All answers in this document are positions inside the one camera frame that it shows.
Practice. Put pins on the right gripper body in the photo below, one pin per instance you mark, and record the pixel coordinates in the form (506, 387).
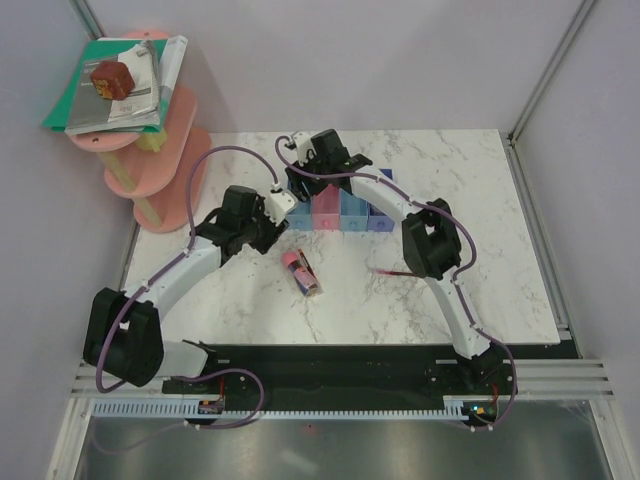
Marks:
(312, 184)

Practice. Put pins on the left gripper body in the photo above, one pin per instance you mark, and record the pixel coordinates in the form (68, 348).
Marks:
(260, 232)

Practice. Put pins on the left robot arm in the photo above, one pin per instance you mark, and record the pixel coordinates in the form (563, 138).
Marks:
(124, 336)

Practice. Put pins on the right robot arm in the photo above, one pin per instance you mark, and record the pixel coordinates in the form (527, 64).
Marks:
(436, 247)

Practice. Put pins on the pink drawer box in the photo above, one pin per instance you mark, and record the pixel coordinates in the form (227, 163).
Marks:
(325, 209)

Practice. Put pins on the light blue drawer box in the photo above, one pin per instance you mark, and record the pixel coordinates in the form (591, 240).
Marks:
(300, 218)

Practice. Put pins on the pink glue stick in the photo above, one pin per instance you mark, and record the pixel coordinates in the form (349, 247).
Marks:
(293, 264)

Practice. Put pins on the sky blue drawer box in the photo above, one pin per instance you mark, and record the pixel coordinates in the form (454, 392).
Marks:
(354, 213)

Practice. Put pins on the purple drawer box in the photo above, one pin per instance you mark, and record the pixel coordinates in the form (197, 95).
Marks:
(378, 221)

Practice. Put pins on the pink tiered shelf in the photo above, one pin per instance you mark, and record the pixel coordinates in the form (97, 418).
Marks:
(152, 169)

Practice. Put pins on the red pen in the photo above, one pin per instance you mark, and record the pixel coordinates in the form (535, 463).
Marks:
(397, 273)

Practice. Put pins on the grey manual booklet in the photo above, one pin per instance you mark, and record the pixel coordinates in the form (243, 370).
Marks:
(90, 112)

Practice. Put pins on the red brown cube box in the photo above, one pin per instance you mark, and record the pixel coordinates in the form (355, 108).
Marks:
(112, 80)

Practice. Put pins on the green folder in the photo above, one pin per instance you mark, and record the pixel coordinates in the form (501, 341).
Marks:
(57, 118)

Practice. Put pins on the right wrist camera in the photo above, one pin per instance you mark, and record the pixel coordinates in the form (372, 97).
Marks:
(301, 143)

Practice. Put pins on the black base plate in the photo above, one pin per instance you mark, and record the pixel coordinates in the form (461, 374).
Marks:
(338, 377)

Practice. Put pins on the white cable duct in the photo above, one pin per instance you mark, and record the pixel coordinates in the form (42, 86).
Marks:
(452, 409)

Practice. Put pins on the aluminium rail frame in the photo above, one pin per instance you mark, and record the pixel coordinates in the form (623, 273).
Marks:
(548, 427)

